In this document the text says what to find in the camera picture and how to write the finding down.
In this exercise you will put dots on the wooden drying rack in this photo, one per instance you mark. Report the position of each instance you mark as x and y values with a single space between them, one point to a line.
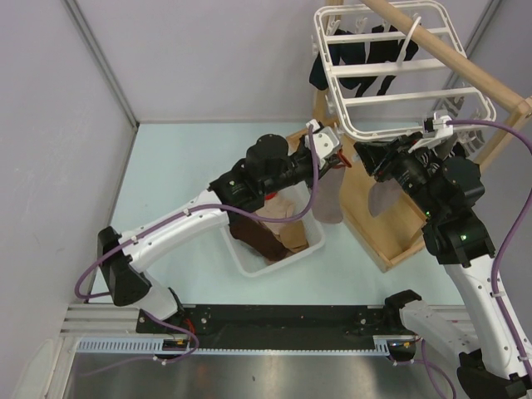
395 236

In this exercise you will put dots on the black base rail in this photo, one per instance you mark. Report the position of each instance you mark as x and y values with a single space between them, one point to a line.
288 327

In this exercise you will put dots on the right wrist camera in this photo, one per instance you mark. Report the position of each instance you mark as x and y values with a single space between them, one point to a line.
436 129

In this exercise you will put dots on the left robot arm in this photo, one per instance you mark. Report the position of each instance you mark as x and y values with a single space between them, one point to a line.
268 167

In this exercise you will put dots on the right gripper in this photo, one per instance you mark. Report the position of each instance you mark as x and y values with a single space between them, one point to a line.
376 155

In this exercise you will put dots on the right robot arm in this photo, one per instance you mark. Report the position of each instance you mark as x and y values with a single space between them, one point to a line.
445 186

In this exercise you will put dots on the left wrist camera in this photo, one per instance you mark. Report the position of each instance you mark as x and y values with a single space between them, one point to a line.
326 141

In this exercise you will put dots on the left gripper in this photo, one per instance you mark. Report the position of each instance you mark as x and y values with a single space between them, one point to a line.
328 162

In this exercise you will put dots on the grey socks pair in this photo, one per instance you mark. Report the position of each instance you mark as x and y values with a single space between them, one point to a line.
471 140

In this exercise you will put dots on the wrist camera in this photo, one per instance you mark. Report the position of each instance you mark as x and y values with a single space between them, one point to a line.
436 129
326 141

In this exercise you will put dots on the brown striped socks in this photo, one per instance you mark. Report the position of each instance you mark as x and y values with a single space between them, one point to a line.
258 238

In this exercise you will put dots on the white plastic basket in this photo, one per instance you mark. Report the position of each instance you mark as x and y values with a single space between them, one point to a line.
251 264

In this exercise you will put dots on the black striped socks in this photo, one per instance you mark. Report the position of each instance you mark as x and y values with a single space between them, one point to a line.
432 159

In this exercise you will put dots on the black hanging socks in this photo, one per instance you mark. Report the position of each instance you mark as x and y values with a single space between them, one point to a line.
355 54

